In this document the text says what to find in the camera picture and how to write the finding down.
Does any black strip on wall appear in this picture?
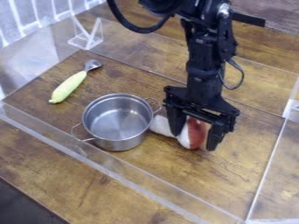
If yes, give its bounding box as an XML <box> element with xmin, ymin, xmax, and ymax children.
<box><xmin>189</xmin><ymin>3</ymin><xmax>267</xmax><ymax>28</ymax></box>

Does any silver metal pot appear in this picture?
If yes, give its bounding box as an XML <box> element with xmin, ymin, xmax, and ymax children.
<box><xmin>71</xmin><ymin>93</ymin><xmax>162</xmax><ymax>152</ymax></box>

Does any white red plush mushroom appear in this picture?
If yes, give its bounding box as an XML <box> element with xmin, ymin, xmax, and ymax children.
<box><xmin>150</xmin><ymin>115</ymin><xmax>209</xmax><ymax>150</ymax></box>

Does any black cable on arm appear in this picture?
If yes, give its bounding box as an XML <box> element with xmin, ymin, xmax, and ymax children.
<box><xmin>106</xmin><ymin>0</ymin><xmax>247</xmax><ymax>91</ymax></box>

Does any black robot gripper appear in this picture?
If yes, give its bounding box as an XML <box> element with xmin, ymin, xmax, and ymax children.
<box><xmin>163</xmin><ymin>68</ymin><xmax>239</xmax><ymax>151</ymax></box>

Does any clear acrylic enclosure wall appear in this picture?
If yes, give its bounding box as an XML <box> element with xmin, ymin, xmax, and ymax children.
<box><xmin>0</xmin><ymin>20</ymin><xmax>299</xmax><ymax>224</ymax></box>

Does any clear acrylic triangle bracket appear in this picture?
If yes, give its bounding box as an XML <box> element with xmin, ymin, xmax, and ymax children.
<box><xmin>68</xmin><ymin>17</ymin><xmax>105</xmax><ymax>50</ymax></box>

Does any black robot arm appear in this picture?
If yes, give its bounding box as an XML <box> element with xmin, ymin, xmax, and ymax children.
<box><xmin>139</xmin><ymin>0</ymin><xmax>239</xmax><ymax>151</ymax></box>

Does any yellow handled metal utensil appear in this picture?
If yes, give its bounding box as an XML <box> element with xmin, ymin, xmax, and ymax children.
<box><xmin>48</xmin><ymin>59</ymin><xmax>103</xmax><ymax>104</ymax></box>

